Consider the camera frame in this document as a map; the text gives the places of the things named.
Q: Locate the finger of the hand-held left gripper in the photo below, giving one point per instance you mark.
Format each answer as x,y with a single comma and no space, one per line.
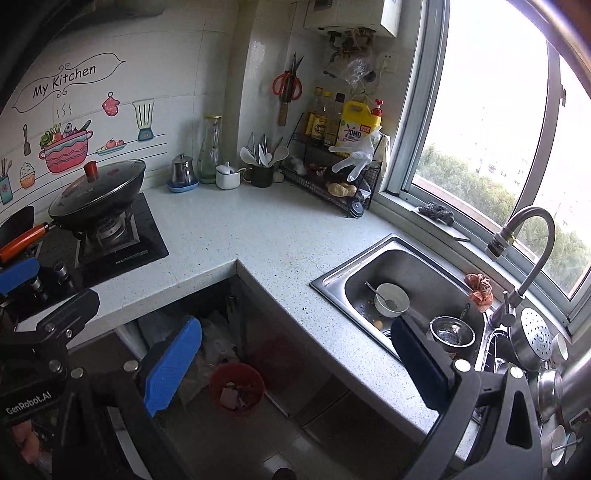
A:
69,308
18,275

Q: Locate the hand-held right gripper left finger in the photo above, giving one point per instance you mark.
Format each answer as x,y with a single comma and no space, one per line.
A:
171,367

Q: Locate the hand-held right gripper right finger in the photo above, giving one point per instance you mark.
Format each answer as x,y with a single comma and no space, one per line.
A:
422,364

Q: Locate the red plastic bin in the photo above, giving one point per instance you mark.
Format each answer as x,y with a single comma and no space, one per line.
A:
238,378

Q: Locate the person's left hand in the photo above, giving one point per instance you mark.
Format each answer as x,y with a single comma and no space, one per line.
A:
25,443

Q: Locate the stainless steel bowl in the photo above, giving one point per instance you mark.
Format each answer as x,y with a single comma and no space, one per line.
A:
452,332

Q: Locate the black frying pan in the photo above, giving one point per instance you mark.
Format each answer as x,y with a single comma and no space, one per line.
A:
16,224

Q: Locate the white bowl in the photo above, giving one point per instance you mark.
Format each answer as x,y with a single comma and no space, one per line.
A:
392,300

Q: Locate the metal spoon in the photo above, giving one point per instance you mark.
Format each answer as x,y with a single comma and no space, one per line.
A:
371,290

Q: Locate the orange rag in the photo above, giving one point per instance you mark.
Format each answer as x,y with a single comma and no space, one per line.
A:
480,288

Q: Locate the black gas stove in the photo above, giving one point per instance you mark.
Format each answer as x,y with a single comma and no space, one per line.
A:
147,249

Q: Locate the stainless steel sink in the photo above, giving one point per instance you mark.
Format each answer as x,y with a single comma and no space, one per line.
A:
360,272

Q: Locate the steel strainer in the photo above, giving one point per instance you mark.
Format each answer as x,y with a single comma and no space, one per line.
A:
531,337

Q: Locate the black wok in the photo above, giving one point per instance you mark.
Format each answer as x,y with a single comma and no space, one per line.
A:
115,203

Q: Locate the grey cabinet door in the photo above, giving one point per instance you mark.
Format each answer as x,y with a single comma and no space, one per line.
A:
295,350

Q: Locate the stainless steel pot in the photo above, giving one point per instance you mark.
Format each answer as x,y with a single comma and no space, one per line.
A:
547,392

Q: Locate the glass wok lid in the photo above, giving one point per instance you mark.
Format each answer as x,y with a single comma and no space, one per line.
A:
106,177

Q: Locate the white cup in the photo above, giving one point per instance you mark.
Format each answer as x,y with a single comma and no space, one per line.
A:
561,445
561,346

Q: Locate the steel faucet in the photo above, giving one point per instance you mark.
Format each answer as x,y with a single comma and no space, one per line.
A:
531,272

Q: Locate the steel wool scrubber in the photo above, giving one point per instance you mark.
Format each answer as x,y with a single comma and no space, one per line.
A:
436,213

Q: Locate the blue saucer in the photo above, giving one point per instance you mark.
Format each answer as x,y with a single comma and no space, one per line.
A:
182,188

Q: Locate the black round lid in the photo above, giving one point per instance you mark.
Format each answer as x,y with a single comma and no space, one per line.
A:
356,208

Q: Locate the stainless steel teapot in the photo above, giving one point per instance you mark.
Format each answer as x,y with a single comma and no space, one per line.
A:
182,170

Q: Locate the green coaster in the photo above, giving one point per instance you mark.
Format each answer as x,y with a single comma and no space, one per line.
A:
205,181

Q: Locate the ginger root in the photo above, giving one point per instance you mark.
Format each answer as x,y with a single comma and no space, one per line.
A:
341,188

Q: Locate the white lidded sugar pot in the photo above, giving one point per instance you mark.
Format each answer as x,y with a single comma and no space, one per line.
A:
227,177

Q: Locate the dark green mug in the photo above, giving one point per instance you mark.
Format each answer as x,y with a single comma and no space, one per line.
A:
261,177

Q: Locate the glass carafe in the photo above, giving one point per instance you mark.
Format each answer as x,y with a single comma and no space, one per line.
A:
210,152

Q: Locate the clear plastic glove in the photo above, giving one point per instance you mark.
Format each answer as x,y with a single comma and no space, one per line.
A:
358,157

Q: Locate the white rice paddle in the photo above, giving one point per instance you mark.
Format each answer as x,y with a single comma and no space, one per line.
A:
248,156

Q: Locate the white plastic spoon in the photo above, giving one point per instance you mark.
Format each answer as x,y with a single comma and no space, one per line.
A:
280,154

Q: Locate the yellow detergent jug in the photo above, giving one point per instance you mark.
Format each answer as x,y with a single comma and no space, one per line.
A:
358,124

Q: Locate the dark sauce bottle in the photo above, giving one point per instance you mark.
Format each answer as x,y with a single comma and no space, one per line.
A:
328,120
339,115

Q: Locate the sauce bottle with yellow label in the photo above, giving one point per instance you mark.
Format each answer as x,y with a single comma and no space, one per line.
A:
316,124

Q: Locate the crumpled clear plastic bag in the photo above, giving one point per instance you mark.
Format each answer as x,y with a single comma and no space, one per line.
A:
360,69

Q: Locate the white water heater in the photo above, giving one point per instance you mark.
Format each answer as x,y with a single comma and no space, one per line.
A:
351,14

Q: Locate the kitchen wall sticker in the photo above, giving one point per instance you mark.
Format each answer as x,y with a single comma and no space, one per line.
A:
64,147

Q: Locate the grey window frame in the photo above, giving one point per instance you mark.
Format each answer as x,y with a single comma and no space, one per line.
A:
415,138

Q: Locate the white wall socket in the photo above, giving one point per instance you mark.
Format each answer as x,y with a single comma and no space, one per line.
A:
388,62

